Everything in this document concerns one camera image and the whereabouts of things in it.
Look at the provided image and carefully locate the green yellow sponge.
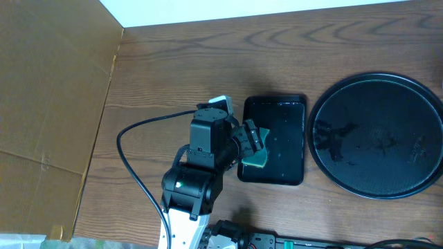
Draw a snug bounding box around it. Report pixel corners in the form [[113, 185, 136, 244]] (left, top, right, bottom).
[[242, 128, 269, 168]]

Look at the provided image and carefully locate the brown cardboard panel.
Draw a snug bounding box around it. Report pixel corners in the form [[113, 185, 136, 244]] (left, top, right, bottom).
[[1, 0, 123, 241]]

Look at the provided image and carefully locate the black rectangular tray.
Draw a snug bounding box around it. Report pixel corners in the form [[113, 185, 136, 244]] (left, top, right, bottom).
[[237, 95, 306, 186]]

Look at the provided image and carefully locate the black round tray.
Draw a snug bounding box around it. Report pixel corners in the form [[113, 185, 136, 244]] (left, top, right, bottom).
[[306, 72, 442, 199]]

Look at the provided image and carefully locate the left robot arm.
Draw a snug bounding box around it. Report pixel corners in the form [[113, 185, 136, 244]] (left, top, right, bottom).
[[159, 108, 265, 248]]

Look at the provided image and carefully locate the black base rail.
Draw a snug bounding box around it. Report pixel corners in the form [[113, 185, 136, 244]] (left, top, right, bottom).
[[202, 219, 443, 249]]

